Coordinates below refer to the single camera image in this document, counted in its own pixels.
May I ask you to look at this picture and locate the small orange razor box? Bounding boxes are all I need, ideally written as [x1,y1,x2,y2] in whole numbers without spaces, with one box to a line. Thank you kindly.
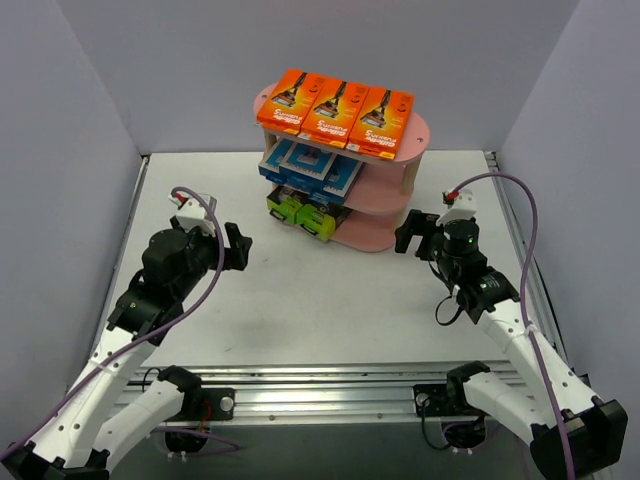
[345,87,414,160]

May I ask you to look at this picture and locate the black green razor box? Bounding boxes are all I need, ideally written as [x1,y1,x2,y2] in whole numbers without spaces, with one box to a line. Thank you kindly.
[295,202,352,242]
[266,185,308,225]

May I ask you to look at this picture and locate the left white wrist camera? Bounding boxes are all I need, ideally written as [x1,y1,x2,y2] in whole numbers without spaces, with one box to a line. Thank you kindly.
[168,193,215,237]

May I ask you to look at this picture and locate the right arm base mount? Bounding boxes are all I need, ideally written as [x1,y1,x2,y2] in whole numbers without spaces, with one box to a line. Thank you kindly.
[412,383,497,455]

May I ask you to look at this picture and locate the blue razor box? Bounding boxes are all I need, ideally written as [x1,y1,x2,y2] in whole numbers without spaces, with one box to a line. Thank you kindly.
[279,143,336,191]
[309,155,363,205]
[258,138,294,185]

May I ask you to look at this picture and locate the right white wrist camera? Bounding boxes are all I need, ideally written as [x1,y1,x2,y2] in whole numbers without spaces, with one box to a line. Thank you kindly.
[436,189,477,226]

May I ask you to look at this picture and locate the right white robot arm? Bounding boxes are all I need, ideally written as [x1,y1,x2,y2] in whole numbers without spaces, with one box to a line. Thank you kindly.
[395,209,628,479]

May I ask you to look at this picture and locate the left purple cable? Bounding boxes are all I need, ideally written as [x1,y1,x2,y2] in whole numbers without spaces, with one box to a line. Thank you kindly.
[0,186,241,456]

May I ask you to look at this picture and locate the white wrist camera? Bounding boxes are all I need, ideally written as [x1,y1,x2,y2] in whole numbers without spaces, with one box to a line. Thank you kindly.
[436,189,477,226]
[168,193,215,237]

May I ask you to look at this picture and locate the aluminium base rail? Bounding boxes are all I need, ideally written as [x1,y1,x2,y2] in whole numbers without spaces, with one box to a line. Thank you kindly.
[119,367,599,426]

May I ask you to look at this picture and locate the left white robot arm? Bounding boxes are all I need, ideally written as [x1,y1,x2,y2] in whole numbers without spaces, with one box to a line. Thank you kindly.
[1,222,253,479]

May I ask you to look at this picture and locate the pink three-tier shelf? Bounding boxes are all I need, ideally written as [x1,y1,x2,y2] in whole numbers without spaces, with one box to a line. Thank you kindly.
[254,84,430,252]

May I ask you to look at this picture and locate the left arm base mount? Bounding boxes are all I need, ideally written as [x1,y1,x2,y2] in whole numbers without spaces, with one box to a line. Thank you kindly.
[159,387,239,457]

